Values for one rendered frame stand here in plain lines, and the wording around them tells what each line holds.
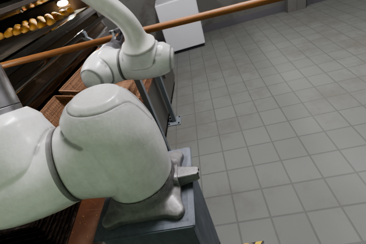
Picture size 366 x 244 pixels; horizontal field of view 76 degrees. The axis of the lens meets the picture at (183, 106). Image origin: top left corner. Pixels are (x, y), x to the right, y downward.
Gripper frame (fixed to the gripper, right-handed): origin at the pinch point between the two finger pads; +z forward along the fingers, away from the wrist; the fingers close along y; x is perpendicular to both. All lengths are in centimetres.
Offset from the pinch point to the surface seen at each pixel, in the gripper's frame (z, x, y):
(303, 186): -2, 74, 119
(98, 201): -40, -30, 61
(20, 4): 31, -64, -22
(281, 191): -5, 60, 119
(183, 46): 268, -21, 108
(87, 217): -47, -32, 61
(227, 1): 346, 61, 75
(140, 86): 37, -20, 45
